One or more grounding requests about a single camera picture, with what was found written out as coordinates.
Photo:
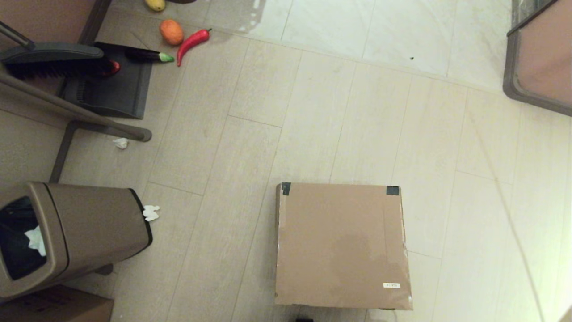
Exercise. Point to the white crumpled tissue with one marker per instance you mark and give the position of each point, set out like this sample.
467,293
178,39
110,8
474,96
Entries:
151,213
35,241
120,143

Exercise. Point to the yellow toy fruit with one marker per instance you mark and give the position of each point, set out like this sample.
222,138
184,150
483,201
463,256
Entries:
155,4

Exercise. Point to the toy eggplant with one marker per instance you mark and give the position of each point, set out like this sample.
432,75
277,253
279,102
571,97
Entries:
145,55

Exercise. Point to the brown trash bin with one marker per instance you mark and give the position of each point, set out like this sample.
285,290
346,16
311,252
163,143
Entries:
89,223

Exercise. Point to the black broom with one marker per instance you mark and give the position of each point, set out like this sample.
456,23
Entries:
53,67

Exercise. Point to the closed brown cardboard carton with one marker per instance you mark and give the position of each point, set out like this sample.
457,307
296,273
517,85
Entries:
53,308

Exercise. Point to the brown cardboard shoe box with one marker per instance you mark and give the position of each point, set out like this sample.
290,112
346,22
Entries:
342,246

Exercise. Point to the small red toy fruit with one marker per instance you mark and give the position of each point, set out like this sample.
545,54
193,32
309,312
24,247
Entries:
115,67

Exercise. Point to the dark grey dustpan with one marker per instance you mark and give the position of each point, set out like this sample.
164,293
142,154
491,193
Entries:
111,94

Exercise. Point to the dark round object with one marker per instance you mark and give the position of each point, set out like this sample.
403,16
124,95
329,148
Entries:
181,1

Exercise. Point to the orange toy fruit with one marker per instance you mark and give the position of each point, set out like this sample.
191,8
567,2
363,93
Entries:
172,32

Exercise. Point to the red chili pepper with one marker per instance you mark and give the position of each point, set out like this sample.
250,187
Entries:
191,42

